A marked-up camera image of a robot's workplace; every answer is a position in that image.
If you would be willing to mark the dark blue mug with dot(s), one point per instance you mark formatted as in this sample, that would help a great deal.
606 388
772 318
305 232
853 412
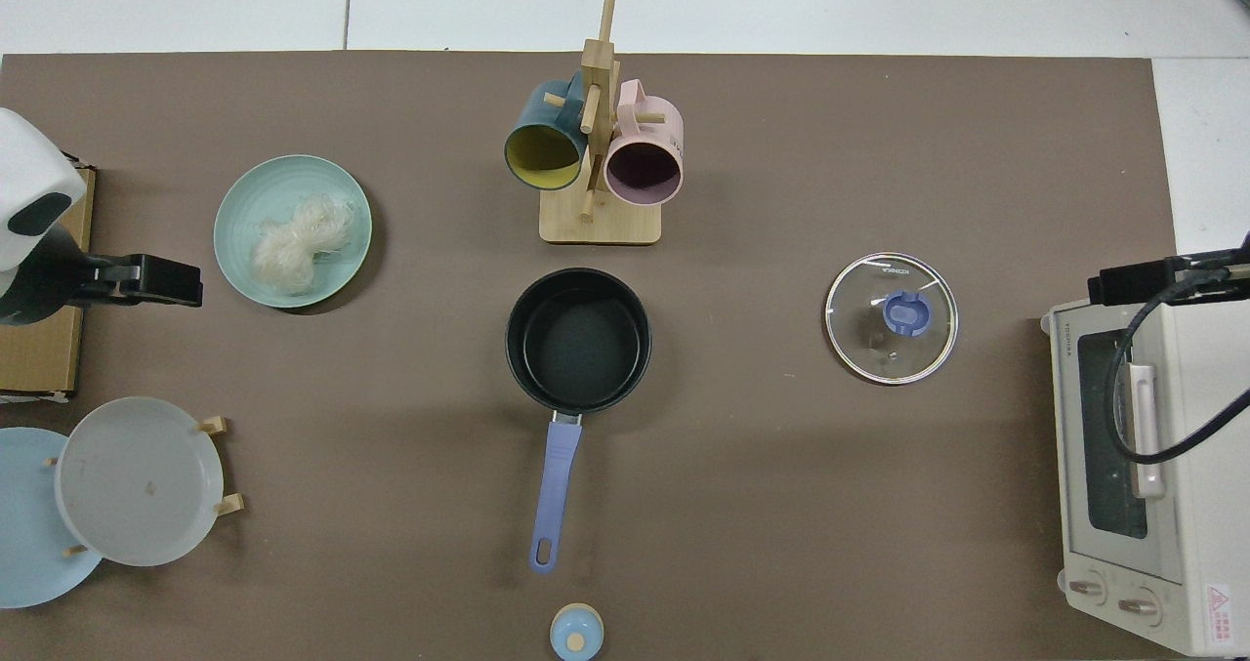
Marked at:
542 153

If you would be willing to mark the wooden mug stand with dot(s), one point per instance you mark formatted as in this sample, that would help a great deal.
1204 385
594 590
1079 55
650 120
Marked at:
601 222

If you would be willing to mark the brown table cloth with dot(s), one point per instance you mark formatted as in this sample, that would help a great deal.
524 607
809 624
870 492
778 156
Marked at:
391 505

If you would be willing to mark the glass lid with blue knob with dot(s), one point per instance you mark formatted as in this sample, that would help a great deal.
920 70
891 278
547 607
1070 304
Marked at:
869 344

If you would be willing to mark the white round plate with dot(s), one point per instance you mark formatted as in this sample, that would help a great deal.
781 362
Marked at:
137 480

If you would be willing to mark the light blue round plate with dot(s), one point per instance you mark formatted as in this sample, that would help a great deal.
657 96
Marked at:
24 524

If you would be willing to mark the small blue round thing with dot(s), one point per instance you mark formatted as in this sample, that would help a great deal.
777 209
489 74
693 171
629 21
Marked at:
576 634

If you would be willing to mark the wooden plate rack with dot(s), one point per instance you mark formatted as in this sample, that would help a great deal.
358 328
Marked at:
229 505

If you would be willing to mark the pink mug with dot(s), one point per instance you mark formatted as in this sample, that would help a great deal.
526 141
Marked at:
643 168

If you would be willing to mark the pale green round plate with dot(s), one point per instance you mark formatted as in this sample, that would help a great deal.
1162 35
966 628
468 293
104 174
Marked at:
293 178

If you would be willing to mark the pale toaster oven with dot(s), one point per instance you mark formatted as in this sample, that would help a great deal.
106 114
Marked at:
1201 505

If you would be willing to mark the white vermicelli bundle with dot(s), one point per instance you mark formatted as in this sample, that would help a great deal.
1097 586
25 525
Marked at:
293 246

